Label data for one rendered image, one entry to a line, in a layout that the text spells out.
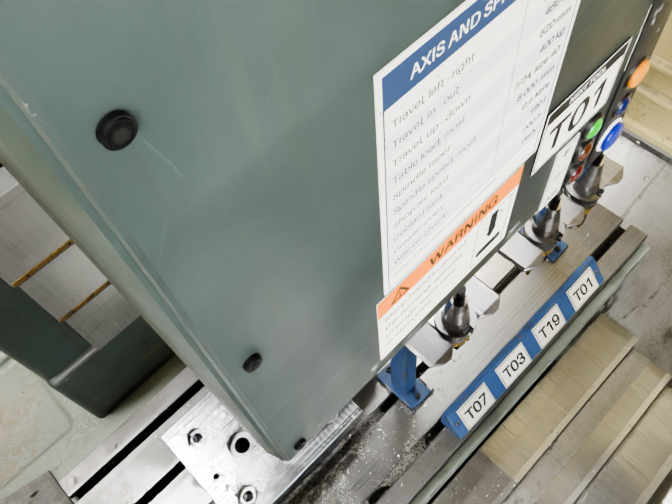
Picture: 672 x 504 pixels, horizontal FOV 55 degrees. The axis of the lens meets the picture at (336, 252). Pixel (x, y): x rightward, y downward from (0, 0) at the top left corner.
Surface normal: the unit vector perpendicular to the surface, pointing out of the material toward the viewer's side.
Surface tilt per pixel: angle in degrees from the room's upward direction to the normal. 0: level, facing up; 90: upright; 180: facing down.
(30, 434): 0
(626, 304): 24
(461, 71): 90
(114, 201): 90
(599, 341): 7
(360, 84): 90
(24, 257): 91
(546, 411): 7
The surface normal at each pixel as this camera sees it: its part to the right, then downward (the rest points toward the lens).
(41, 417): -0.08, -0.48
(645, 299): -0.36, -0.18
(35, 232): 0.71, 0.59
